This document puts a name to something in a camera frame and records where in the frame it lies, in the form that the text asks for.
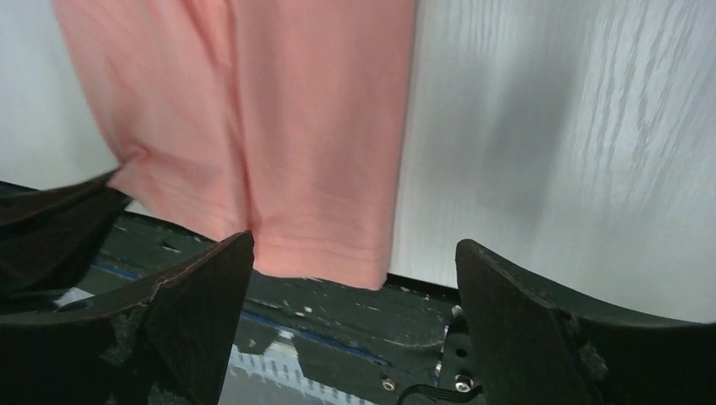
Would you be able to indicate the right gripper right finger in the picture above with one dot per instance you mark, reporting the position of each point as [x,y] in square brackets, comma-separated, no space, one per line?
[537,341]

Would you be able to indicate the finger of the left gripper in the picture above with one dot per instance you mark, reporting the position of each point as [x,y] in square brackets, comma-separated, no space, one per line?
[49,238]

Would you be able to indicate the salmon pink t-shirt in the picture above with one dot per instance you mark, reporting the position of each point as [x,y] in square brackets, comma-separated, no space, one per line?
[285,118]

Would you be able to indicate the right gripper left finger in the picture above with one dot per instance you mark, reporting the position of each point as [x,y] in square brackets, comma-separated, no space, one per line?
[162,339]

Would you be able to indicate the white slotted cable duct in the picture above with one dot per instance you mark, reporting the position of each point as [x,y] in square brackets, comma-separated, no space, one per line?
[275,377]

